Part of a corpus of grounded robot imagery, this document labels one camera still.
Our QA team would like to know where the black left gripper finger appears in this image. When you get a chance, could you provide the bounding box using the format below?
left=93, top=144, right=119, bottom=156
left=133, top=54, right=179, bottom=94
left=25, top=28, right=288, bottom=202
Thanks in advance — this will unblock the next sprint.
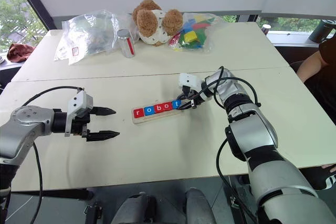
left=86, top=130, right=121, bottom=143
left=90, top=106, right=117, bottom=116

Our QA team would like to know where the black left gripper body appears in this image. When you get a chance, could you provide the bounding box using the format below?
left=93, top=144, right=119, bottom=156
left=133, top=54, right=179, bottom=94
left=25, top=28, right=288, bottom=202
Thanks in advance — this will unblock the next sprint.
left=70, top=111, right=93, bottom=138

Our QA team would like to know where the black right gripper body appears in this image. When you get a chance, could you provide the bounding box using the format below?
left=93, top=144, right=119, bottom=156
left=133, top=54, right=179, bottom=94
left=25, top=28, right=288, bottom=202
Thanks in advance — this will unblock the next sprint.
left=182, top=86, right=206, bottom=106

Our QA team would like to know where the wooden letter tray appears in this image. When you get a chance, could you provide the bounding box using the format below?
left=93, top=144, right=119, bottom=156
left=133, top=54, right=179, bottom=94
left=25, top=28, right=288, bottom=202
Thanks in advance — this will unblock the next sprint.
left=131, top=103, right=185, bottom=125

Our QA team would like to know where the bag of coloured blocks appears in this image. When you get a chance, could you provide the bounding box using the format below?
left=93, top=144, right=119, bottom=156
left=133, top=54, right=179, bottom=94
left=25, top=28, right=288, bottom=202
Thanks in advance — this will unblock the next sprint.
left=167, top=12, right=224, bottom=55

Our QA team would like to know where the clear jar with red label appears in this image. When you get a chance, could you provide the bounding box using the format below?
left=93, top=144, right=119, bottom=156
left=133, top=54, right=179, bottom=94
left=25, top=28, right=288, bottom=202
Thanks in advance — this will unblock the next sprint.
left=117, top=28, right=136, bottom=59

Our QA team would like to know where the clear plastic zip bag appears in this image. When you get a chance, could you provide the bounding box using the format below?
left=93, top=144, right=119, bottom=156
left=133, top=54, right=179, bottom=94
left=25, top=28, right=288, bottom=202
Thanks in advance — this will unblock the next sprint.
left=54, top=9, right=138, bottom=66

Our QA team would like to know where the brown white teddy bear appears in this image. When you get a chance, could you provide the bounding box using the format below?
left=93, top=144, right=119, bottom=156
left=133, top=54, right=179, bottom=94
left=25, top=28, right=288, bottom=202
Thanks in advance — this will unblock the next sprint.
left=131, top=0, right=184, bottom=47

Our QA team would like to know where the dark grey rounded shape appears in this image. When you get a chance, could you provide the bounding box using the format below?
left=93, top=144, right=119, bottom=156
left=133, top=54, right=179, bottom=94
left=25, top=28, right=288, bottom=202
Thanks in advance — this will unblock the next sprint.
left=111, top=191, right=159, bottom=224
left=184, top=187, right=217, bottom=224

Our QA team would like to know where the dark red cloth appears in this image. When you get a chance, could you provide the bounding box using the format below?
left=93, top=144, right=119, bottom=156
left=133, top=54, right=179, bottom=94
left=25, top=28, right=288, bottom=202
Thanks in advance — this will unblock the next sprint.
left=6, top=43, right=36, bottom=63

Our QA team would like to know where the person in dark red shirt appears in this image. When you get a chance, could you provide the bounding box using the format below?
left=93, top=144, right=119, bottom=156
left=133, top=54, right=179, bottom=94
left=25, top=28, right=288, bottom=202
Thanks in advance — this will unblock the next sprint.
left=304, top=39, right=336, bottom=127

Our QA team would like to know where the dark green container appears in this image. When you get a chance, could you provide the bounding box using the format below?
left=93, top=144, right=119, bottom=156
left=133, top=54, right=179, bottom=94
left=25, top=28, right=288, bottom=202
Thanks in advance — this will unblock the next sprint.
left=309, top=19, right=336, bottom=44

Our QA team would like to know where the black white patterned object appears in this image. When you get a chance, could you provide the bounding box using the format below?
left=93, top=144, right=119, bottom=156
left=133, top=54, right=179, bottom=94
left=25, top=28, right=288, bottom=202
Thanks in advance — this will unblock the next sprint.
left=301, top=165, right=336, bottom=191

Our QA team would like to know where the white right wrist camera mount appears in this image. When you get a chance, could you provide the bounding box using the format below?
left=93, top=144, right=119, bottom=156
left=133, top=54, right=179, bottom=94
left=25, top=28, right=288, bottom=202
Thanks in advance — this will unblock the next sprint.
left=177, top=72, right=203, bottom=91

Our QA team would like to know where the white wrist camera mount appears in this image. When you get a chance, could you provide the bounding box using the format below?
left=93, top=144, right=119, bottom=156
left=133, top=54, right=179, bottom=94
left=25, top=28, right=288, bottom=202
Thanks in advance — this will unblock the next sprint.
left=64, top=91, right=94, bottom=138
left=177, top=72, right=203, bottom=91

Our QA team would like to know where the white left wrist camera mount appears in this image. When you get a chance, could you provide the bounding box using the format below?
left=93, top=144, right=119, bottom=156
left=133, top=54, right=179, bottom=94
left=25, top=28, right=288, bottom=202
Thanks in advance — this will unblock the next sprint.
left=64, top=91, right=94, bottom=138

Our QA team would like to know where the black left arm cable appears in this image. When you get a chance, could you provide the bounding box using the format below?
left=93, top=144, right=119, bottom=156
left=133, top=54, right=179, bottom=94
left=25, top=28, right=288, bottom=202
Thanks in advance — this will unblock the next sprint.
left=22, top=86, right=85, bottom=224

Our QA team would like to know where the black table frame bar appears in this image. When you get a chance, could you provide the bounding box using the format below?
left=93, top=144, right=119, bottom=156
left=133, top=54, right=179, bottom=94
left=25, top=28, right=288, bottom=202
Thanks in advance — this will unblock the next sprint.
left=9, top=187, right=95, bottom=201

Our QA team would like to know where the black table leg bracket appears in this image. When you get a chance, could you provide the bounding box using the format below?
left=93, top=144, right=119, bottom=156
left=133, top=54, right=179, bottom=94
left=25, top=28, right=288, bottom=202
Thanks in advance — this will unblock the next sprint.
left=84, top=200, right=103, bottom=224
left=227, top=176, right=253, bottom=224

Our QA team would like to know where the black window frame pillar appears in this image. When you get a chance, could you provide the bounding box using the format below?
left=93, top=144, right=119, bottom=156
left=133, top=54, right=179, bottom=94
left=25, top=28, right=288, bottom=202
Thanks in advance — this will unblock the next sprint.
left=10, top=0, right=59, bottom=31

